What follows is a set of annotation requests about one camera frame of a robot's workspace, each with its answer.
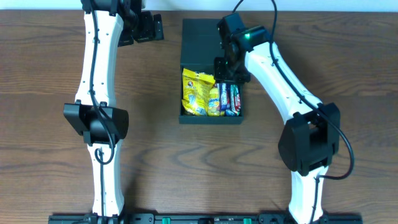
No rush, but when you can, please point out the yellow Hacks candy bag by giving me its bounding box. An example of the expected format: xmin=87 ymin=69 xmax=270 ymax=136
xmin=182 ymin=68 xmax=215 ymax=116

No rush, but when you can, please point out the Dairy Milk chocolate bar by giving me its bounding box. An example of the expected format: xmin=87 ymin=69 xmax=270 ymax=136
xmin=218 ymin=83 xmax=231 ymax=116

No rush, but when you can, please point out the KitKat Milo bar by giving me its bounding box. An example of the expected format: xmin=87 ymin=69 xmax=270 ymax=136
xmin=230 ymin=85 xmax=241 ymax=116

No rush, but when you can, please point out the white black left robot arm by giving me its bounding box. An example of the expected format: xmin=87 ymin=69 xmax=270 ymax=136
xmin=63 ymin=0 xmax=164 ymax=223

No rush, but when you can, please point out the black gift box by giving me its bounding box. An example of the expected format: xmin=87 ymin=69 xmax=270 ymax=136
xmin=178 ymin=19 xmax=244 ymax=124

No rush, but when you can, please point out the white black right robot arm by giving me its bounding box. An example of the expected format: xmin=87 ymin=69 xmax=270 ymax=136
xmin=215 ymin=26 xmax=340 ymax=223

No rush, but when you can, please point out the blue Oreo cookie pack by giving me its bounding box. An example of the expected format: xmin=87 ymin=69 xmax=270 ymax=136
xmin=225 ymin=109 xmax=238 ymax=116

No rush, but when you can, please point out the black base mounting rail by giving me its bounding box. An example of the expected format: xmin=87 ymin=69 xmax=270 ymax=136
xmin=48 ymin=213 xmax=364 ymax=224

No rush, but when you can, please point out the yellow snack packet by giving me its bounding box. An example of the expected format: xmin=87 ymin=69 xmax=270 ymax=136
xmin=208 ymin=86 xmax=220 ymax=116

